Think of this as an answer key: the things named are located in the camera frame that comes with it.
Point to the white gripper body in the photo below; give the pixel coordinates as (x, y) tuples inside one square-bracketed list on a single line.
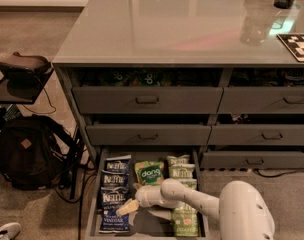
[(146, 197)]

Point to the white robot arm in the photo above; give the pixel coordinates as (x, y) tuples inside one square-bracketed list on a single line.
[(240, 209)]

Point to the green Dang chip bag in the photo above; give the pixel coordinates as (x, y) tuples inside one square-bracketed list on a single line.
[(149, 172)]

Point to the front blue Kettle chip bag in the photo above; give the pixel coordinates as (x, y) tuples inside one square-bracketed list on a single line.
[(112, 200)]

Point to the blue kettle chip bag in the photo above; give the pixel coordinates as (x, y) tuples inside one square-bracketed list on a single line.
[(112, 200), (118, 164), (113, 179)]

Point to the open bottom left drawer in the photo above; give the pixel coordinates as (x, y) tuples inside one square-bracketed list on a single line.
[(145, 224)]

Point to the middle blue Kettle chip bag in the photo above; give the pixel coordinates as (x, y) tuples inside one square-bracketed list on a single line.
[(113, 179)]

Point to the back blue Kettle chip bag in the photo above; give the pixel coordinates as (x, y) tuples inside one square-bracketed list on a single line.
[(118, 164)]

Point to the green kettle chip bag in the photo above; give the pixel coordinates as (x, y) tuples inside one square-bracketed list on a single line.
[(190, 183), (185, 221), (181, 171), (172, 160)]

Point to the back green Kettle chip bag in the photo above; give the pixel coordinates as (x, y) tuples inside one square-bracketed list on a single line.
[(172, 160)]

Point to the front green Kettle chip bag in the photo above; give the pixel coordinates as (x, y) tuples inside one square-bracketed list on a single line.
[(185, 221)]

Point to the middle left grey drawer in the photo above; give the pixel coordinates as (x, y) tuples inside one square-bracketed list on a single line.
[(148, 134)]

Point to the grey drawer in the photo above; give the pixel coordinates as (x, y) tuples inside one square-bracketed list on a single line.
[(252, 159), (148, 134), (262, 100), (147, 100), (257, 134)]

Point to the bottom right grey drawer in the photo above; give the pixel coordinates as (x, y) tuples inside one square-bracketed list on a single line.
[(252, 159)]

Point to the middle right grey drawer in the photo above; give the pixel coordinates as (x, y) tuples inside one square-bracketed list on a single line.
[(257, 134)]

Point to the top left grey drawer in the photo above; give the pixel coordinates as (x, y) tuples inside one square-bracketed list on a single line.
[(147, 100)]

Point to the grey cabinet with glossy counter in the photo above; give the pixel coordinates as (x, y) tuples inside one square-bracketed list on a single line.
[(181, 43)]

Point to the top right grey drawer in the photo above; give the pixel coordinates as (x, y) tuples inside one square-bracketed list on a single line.
[(262, 100)]

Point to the black backpack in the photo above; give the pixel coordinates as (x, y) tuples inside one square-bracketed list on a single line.
[(30, 157)]

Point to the white sneaker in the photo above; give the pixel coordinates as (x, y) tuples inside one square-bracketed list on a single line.
[(9, 231)]

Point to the black side table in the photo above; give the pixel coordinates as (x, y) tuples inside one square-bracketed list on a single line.
[(13, 93)]

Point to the dark device on side table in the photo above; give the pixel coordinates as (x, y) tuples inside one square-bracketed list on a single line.
[(24, 69)]

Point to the checkered marker board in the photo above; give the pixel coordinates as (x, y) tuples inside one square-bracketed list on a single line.
[(294, 42)]

